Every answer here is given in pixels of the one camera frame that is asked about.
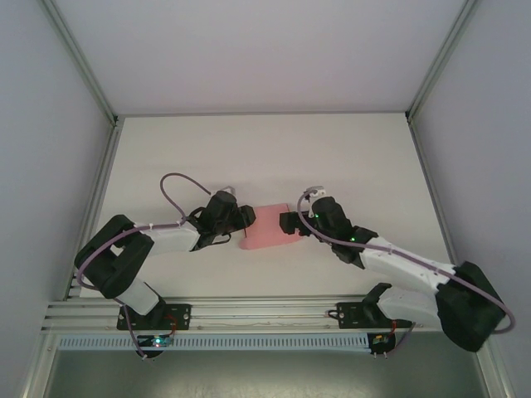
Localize pink paper box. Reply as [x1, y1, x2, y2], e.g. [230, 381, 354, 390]
[238, 201, 304, 252]

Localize left circuit board green light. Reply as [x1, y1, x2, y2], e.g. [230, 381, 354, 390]
[139, 335, 173, 348]

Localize aluminium mounting rail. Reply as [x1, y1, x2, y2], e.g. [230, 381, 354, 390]
[41, 296, 457, 332]

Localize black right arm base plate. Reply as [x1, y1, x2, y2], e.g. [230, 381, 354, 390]
[336, 302, 412, 330]

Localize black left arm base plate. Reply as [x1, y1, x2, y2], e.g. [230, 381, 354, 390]
[116, 303, 192, 332]

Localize grey slotted cable duct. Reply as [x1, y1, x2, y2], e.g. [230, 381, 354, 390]
[57, 334, 370, 352]

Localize aluminium frame post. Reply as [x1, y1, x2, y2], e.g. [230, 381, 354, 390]
[405, 0, 479, 125]
[41, 0, 121, 128]

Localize aluminium lower frame strut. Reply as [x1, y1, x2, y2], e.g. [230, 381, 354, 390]
[24, 329, 59, 398]
[475, 347, 514, 398]

